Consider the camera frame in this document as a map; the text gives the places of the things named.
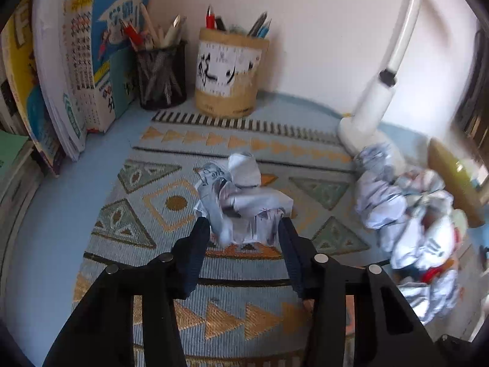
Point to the black mesh pen holder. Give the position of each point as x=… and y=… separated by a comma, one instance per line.
x=162, y=77

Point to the blue cover book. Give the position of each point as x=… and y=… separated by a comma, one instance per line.
x=107, y=38

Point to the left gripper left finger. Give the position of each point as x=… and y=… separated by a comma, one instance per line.
x=99, y=331

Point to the brown ribbed bowl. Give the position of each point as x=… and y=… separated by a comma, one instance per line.
x=457, y=182

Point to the tan cylindrical pen holder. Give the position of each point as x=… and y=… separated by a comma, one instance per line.
x=228, y=67

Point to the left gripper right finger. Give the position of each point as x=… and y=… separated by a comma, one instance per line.
x=387, y=331

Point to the yellow cover book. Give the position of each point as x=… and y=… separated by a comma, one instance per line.
x=18, y=57

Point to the white desk lamp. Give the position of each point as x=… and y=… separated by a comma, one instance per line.
x=361, y=130

